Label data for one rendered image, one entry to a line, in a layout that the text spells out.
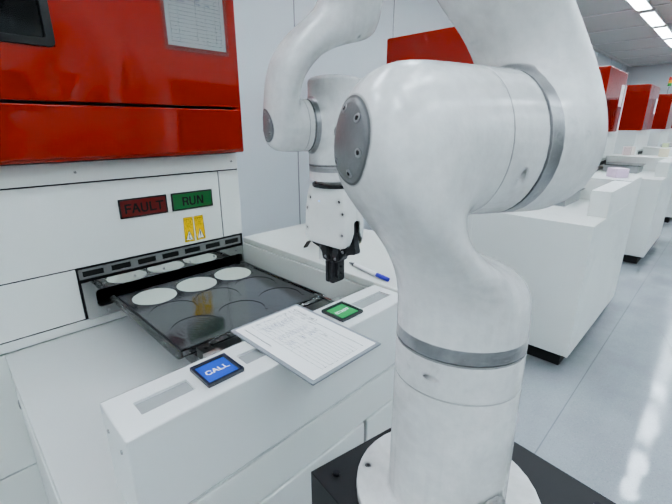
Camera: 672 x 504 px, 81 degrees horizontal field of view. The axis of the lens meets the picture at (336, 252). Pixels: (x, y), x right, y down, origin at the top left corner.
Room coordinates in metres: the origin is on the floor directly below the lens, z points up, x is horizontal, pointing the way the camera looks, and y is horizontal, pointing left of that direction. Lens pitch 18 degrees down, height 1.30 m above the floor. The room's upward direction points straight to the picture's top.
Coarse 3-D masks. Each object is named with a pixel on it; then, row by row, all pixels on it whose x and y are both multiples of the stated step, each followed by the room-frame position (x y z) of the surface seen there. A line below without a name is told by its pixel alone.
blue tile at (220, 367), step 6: (216, 360) 0.51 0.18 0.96; (222, 360) 0.51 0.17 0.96; (204, 366) 0.49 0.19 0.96; (210, 366) 0.49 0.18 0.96; (216, 366) 0.49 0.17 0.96; (222, 366) 0.49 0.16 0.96; (228, 366) 0.49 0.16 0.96; (234, 366) 0.49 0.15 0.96; (198, 372) 0.48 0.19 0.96; (204, 372) 0.48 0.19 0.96; (210, 372) 0.48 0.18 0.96; (216, 372) 0.48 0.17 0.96; (222, 372) 0.48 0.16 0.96; (228, 372) 0.48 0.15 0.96; (210, 378) 0.46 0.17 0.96; (216, 378) 0.46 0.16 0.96
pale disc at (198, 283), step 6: (180, 282) 0.97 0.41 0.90; (186, 282) 0.97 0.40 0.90; (192, 282) 0.97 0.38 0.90; (198, 282) 0.97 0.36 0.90; (204, 282) 0.97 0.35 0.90; (210, 282) 0.97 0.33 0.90; (216, 282) 0.97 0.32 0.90; (180, 288) 0.93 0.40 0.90; (186, 288) 0.93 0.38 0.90; (192, 288) 0.93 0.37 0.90; (198, 288) 0.93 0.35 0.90; (204, 288) 0.93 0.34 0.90
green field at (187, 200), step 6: (198, 192) 1.09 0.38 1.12; (204, 192) 1.10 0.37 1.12; (210, 192) 1.12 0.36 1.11; (174, 198) 1.04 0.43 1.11; (180, 198) 1.05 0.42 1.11; (186, 198) 1.07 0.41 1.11; (192, 198) 1.08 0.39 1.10; (198, 198) 1.09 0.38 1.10; (204, 198) 1.10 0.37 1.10; (210, 198) 1.12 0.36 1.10; (174, 204) 1.04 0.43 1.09; (180, 204) 1.05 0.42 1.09; (186, 204) 1.06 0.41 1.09; (192, 204) 1.08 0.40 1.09; (198, 204) 1.09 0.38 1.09; (204, 204) 1.10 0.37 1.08; (210, 204) 1.11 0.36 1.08
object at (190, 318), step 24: (240, 264) 1.11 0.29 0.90; (216, 288) 0.93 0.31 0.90; (240, 288) 0.93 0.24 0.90; (264, 288) 0.93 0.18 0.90; (288, 288) 0.93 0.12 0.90; (144, 312) 0.79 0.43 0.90; (168, 312) 0.79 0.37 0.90; (192, 312) 0.79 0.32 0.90; (216, 312) 0.79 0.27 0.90; (240, 312) 0.79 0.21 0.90; (264, 312) 0.79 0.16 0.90; (168, 336) 0.69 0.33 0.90; (192, 336) 0.69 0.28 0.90
